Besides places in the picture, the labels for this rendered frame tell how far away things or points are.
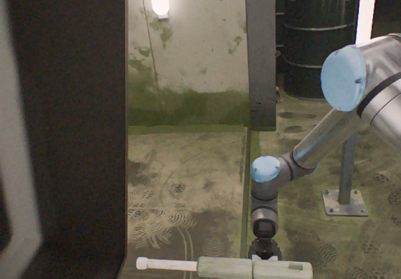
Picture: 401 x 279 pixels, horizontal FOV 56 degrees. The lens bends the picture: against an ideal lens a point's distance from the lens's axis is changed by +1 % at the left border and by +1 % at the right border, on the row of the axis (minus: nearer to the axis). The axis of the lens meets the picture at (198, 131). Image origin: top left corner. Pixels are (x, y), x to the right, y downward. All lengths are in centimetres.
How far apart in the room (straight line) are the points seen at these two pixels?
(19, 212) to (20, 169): 17
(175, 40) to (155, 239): 131
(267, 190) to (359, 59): 63
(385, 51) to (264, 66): 184
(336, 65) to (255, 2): 175
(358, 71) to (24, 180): 96
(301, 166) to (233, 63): 145
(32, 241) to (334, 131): 101
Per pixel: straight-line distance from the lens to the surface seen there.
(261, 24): 251
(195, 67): 263
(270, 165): 123
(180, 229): 198
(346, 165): 201
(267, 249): 118
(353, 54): 75
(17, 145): 119
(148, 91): 277
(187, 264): 112
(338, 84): 77
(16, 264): 136
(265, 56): 257
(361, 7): 168
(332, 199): 218
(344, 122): 104
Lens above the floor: 139
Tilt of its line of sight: 29 degrees down
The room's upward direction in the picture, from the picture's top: 7 degrees counter-clockwise
